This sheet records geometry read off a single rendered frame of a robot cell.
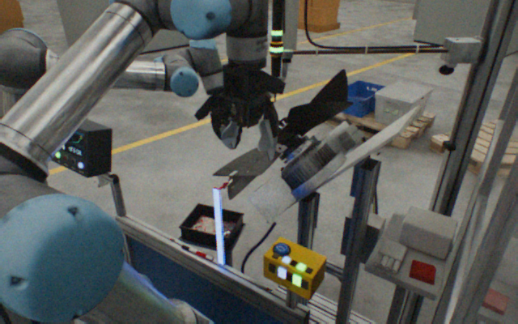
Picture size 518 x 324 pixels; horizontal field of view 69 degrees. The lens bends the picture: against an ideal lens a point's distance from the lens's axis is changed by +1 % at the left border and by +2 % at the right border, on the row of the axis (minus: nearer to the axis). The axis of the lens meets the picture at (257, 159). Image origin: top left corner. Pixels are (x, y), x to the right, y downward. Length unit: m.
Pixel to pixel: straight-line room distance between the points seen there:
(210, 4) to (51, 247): 0.35
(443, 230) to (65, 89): 1.30
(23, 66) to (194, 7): 0.54
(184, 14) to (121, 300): 0.39
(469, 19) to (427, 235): 7.19
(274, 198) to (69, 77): 1.04
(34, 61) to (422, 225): 1.30
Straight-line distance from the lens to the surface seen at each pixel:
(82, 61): 0.58
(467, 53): 1.46
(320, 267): 1.11
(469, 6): 8.46
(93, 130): 1.54
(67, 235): 0.40
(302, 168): 1.41
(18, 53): 1.02
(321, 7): 9.46
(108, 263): 0.44
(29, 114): 0.55
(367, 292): 2.54
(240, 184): 1.58
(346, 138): 1.66
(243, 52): 0.67
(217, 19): 0.56
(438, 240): 1.51
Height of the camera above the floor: 1.86
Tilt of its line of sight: 30 degrees down
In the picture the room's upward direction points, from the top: straight up
